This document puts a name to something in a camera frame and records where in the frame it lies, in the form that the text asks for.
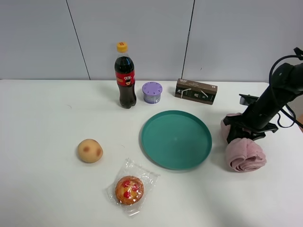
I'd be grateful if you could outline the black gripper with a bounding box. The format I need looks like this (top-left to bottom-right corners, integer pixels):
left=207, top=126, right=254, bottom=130
left=223, top=115, right=278, bottom=143

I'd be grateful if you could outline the pink towel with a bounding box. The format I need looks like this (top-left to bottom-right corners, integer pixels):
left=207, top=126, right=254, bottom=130
left=220, top=113, right=267, bottom=173

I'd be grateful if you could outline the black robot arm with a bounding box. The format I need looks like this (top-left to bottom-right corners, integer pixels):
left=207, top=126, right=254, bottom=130
left=223, top=63, right=303, bottom=143

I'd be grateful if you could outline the dark brown cardboard box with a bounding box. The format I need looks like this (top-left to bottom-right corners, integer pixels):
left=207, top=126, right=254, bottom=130
left=175, top=79, right=218, bottom=105

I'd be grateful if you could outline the teal round plate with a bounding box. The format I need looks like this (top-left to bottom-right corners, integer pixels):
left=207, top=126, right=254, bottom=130
left=140, top=110, right=213, bottom=170

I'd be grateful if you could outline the purple lidded small can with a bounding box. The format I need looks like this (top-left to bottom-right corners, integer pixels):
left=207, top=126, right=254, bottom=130
left=142, top=81, right=162, bottom=104

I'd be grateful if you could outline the wrapped cherry pastry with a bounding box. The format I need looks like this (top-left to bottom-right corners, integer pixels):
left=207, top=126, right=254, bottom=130
left=105, top=158, right=160, bottom=216

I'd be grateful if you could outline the cola bottle yellow cap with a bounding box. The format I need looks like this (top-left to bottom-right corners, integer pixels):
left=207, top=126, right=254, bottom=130
left=115, top=42, right=136, bottom=109

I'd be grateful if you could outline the round tan bun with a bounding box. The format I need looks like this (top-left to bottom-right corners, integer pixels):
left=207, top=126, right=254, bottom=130
left=77, top=139, right=103, bottom=163

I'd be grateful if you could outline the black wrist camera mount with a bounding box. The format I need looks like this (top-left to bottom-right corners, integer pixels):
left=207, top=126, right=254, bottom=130
left=239, top=94, right=258, bottom=106

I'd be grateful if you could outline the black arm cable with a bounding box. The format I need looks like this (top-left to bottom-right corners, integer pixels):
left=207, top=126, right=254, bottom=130
left=269, top=47, right=303, bottom=128

